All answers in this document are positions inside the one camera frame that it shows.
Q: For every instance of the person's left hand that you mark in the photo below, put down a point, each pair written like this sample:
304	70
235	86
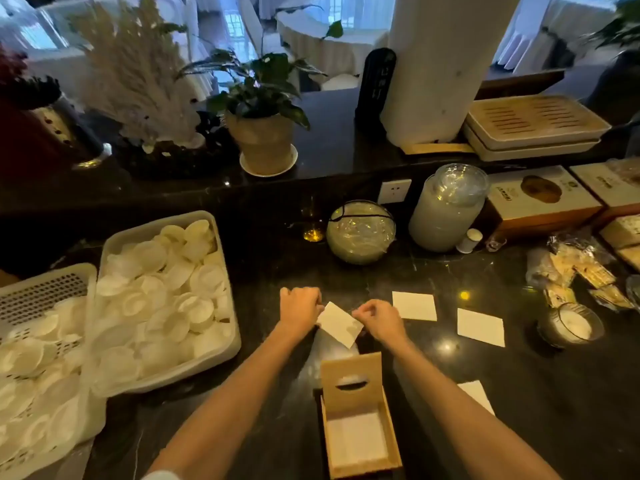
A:
298	306

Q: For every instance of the person's right hand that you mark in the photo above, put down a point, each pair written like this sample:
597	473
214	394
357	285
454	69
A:
382	319

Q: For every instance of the person's left fingers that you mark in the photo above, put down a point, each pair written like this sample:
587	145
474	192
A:
316	304

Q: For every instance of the person's right fingers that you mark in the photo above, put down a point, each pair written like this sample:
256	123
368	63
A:
364	314

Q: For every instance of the white paper napkin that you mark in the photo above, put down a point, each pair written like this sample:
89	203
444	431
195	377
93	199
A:
414	305
481	327
477	395
340	324

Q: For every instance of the person's left forearm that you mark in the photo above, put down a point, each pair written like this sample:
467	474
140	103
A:
225	409

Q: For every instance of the person's right forearm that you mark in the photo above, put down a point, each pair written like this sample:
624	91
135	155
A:
465	419

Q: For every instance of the small amber glass cup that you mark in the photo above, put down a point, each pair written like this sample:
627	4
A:
313	233

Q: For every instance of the round glass bowl with film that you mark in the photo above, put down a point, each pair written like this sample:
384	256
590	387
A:
361	233

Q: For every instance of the wooden napkin box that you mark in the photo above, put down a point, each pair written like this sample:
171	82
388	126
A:
357	419

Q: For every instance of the stack of napkins in box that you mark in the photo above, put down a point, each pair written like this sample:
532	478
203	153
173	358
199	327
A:
356	439

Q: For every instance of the small white bottle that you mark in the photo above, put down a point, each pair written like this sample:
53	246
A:
469	241

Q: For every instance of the white saucer under pot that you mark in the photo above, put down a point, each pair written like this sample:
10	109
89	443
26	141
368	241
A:
268	167

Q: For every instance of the pile of white paper cups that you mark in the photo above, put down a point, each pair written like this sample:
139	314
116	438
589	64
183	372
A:
160	304

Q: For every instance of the small glass cup with candle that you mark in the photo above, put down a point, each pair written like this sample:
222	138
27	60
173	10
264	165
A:
571	324

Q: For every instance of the brown gift box with window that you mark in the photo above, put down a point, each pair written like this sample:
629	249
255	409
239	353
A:
540	199

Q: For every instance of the pile of clear snack packets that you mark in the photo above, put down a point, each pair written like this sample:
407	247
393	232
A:
575	269

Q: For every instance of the green potted plant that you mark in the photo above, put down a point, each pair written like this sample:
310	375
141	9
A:
260	94

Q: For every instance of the black oval sign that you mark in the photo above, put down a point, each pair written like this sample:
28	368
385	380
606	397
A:
375	84

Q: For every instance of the stacked bamboo tea trays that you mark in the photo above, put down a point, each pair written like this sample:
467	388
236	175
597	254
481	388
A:
535	125

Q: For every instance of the white round pillar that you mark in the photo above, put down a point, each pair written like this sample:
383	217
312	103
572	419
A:
442	64

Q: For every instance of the round table with white cloth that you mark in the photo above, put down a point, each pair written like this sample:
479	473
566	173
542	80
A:
330	42

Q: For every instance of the beige cardboard box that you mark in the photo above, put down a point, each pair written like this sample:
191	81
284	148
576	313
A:
622	239

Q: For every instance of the beige gift box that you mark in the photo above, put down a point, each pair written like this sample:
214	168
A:
607	187

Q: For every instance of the white perforated plastic basket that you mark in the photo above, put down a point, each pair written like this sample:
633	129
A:
30	294

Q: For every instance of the heap of white paper cups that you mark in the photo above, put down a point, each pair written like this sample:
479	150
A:
35	384

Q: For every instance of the white dried pampas arrangement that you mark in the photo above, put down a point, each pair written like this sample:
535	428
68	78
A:
132	74

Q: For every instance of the dark vase with gold trim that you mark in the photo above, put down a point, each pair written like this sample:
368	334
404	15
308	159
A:
65	129

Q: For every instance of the white wall power socket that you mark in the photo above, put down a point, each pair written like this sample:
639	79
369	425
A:
394	191

